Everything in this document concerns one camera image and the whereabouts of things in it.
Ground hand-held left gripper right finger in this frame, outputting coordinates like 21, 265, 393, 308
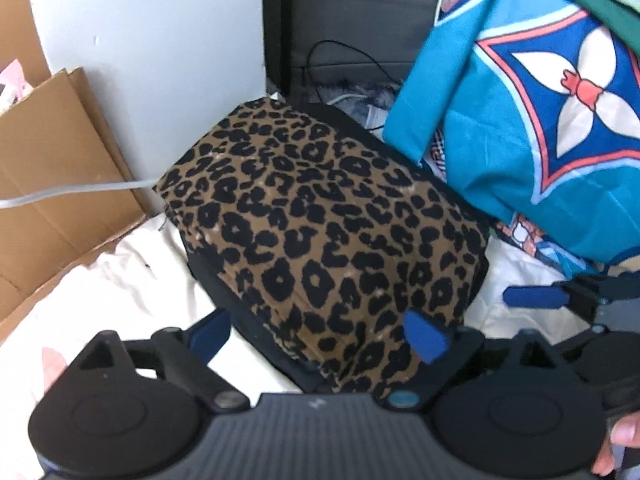
386, 311, 575, 408

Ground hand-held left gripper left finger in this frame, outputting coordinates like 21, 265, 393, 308
70, 308, 251, 411

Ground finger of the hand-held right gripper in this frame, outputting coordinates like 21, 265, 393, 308
554, 325, 621, 361
502, 276, 608, 311

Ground leopard print shorts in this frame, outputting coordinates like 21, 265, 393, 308
152, 97, 491, 396

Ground person's right hand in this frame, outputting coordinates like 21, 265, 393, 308
591, 412, 640, 477

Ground black folded garment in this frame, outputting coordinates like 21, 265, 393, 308
185, 102, 493, 396

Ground bear print blanket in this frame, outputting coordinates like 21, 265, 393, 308
0, 210, 601, 480

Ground blue patterned cloth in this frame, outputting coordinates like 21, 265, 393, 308
382, 0, 640, 271

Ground brown cardboard sheet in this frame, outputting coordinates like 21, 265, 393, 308
0, 67, 151, 331

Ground grey fluffy item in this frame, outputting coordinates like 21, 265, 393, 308
315, 80, 401, 128

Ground green cloth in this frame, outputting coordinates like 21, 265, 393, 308
537, 0, 640, 56

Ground pink purple packet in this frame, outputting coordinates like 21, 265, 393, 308
0, 60, 36, 116

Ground grey laptop bag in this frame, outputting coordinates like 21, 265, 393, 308
262, 0, 438, 111

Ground cardboard box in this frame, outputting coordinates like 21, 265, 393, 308
0, 0, 51, 111

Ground white cable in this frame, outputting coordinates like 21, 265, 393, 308
0, 177, 158, 208

